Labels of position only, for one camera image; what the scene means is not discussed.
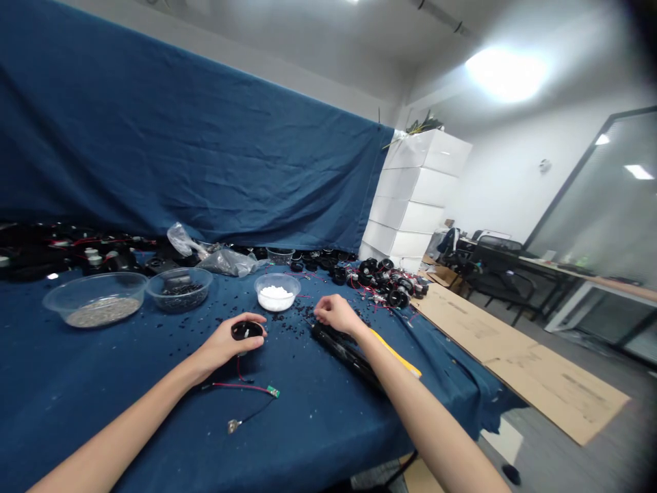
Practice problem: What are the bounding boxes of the heap of black round housings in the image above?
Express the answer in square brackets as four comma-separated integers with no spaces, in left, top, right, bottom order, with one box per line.
[246,245,430,312]

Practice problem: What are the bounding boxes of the stack of white boxes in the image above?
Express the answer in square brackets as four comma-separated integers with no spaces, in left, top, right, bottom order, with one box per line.
[358,128,474,273]

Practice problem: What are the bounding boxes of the black wire with metal tab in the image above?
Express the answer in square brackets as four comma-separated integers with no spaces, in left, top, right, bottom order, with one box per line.
[227,395,276,432]

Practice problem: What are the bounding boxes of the yellow flat strip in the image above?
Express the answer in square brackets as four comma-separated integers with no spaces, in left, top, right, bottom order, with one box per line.
[369,328,424,381]

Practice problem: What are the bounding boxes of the clear plastic bag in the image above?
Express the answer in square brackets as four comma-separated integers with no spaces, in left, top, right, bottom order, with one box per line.
[166,221,210,257]

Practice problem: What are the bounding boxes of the pile of black wired motors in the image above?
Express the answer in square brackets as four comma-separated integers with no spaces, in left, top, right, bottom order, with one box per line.
[0,220,181,282]

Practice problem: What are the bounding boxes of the scattered small black bits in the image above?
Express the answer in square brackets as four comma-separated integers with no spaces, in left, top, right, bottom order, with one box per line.
[169,287,381,355]

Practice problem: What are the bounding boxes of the clear bowl of black parts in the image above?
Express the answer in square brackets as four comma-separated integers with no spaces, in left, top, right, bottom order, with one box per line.
[145,267,214,314]

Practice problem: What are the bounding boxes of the person's right hand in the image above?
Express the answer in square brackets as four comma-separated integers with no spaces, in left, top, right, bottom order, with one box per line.
[312,294,368,338]

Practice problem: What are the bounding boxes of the green plant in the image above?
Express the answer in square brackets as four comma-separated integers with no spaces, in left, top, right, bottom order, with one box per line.
[381,110,446,151]

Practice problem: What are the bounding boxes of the person's left hand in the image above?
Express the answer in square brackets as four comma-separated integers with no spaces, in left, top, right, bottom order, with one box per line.
[196,312,269,375]

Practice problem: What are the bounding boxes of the red wire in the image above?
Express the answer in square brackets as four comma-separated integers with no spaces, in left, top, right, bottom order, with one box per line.
[201,354,270,395]

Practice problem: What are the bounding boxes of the clear bowl of grey screws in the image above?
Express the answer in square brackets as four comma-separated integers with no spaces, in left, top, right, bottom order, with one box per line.
[42,272,150,329]

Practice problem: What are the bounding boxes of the brown cardboard sheets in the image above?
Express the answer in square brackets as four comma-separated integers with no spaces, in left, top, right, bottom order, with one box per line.
[409,256,631,446]

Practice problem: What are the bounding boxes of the black office chair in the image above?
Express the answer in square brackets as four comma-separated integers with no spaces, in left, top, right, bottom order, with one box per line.
[439,227,545,325]

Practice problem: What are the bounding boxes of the wooden desk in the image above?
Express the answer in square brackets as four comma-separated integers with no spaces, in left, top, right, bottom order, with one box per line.
[456,233,657,355]

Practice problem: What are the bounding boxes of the blue table cloth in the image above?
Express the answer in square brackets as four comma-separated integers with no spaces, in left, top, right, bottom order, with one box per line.
[0,251,530,493]

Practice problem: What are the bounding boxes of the plastic bag of grey parts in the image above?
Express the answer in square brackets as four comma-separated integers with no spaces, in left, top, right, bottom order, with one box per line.
[196,247,260,278]

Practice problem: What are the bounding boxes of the blue backdrop cloth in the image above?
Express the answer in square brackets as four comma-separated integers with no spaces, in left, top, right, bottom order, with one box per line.
[0,0,397,253]

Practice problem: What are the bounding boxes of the black cylindrical tool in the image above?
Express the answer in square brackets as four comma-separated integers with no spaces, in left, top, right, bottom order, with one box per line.
[309,322,392,397]

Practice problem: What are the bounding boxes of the glass partition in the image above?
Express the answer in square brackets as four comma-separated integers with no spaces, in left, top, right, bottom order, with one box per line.
[522,105,657,288]

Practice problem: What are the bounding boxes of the black round motor housing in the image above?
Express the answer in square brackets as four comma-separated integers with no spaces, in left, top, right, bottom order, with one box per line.
[230,320,265,344]

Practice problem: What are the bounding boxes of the clear bowl of white parts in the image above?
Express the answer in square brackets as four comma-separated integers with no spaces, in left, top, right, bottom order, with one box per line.
[254,273,302,313]

